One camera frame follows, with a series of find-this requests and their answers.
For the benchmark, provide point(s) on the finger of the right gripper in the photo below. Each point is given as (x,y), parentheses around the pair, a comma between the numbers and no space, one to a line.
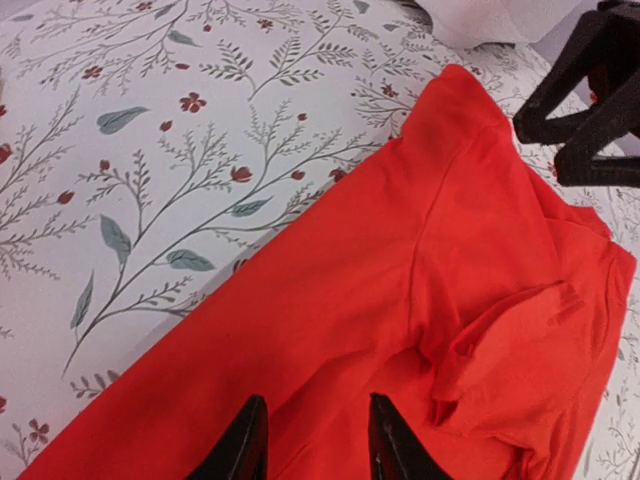
(603,49)
(580,162)

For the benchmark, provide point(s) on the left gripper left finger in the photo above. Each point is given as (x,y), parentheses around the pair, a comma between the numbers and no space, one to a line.
(241,453)

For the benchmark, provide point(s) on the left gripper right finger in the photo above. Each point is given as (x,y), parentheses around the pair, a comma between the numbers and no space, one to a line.
(395,452)

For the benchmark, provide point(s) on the red orange garment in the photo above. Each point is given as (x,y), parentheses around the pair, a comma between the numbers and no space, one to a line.
(442,272)

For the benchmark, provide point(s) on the white plastic laundry bin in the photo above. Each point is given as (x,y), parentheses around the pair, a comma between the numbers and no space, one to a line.
(464,24)

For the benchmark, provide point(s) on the floral patterned table mat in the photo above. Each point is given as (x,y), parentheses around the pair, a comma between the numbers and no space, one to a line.
(149,149)

